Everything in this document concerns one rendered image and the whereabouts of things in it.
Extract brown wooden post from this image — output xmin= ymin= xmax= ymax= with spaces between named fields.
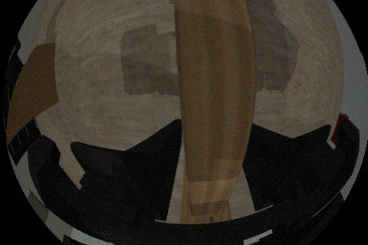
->
xmin=180 ymin=162 xmax=232 ymax=224

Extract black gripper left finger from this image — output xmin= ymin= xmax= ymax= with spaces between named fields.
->
xmin=71 ymin=119 xmax=183 ymax=221

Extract wooden plank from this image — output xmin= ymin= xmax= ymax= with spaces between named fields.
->
xmin=174 ymin=0 xmax=257 ymax=220

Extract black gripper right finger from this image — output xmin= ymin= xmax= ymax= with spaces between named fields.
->
xmin=242 ymin=123 xmax=331 ymax=211

